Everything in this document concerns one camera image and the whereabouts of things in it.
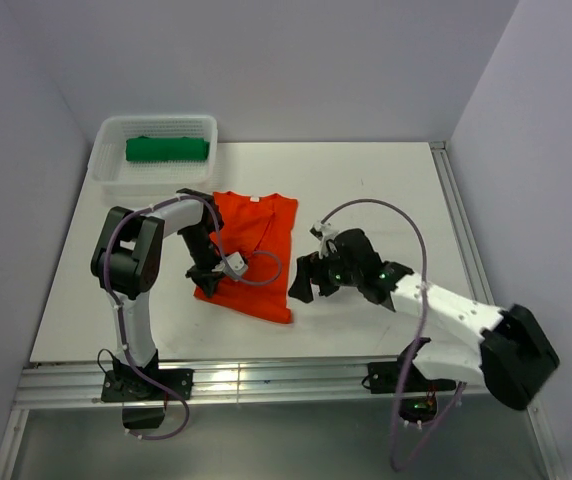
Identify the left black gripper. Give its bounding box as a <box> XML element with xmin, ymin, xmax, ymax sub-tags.
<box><xmin>180</xmin><ymin>224</ymin><xmax>227</xmax><ymax>299</ymax></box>

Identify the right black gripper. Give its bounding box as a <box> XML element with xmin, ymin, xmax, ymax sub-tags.
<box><xmin>288</xmin><ymin>243</ymin><xmax>362</xmax><ymax>303</ymax></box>

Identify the orange polo t shirt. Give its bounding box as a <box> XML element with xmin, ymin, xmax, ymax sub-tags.
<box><xmin>194</xmin><ymin>191</ymin><xmax>298</xmax><ymax>325</ymax></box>

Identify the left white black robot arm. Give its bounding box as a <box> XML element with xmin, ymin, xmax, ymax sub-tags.
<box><xmin>91</xmin><ymin>189</ymin><xmax>224</xmax><ymax>399</ymax></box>

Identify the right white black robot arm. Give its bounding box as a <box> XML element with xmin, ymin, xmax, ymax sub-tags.
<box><xmin>288</xmin><ymin>223</ymin><xmax>560</xmax><ymax>411</ymax></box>

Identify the rolled green t shirt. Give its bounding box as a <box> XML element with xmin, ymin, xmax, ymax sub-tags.
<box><xmin>125</xmin><ymin>136</ymin><xmax>210</xmax><ymax>163</ymax></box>

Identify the white perforated plastic basket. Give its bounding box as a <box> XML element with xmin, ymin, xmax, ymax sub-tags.
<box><xmin>88</xmin><ymin>115</ymin><xmax>218</xmax><ymax>196</ymax></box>

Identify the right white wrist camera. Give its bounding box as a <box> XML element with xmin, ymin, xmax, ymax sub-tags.
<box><xmin>310</xmin><ymin>221</ymin><xmax>339</xmax><ymax>258</ymax></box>

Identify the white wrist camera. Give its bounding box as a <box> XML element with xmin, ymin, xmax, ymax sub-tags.
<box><xmin>222</xmin><ymin>252</ymin><xmax>248</xmax><ymax>281</ymax></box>
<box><xmin>310</xmin><ymin>221</ymin><xmax>339</xmax><ymax>258</ymax></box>

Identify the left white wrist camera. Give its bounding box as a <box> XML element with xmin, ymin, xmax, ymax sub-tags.
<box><xmin>222</xmin><ymin>252</ymin><xmax>248</xmax><ymax>281</ymax></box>

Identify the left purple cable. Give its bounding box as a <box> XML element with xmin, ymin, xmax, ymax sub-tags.
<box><xmin>102</xmin><ymin>195</ymin><xmax>283</xmax><ymax>441</ymax></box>

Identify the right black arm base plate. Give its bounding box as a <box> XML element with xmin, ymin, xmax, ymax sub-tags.
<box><xmin>361</xmin><ymin>360</ymin><xmax>457</xmax><ymax>394</ymax></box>

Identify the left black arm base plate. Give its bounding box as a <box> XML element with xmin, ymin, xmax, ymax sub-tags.
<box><xmin>100</xmin><ymin>368</ymin><xmax>194</xmax><ymax>403</ymax></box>

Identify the right side aluminium rail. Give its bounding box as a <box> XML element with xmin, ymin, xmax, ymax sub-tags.
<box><xmin>429</xmin><ymin>141</ymin><xmax>495</xmax><ymax>304</ymax></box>

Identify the front aluminium rail frame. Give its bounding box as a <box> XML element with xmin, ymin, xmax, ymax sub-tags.
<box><xmin>0</xmin><ymin>357</ymin><xmax>566</xmax><ymax>479</ymax></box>

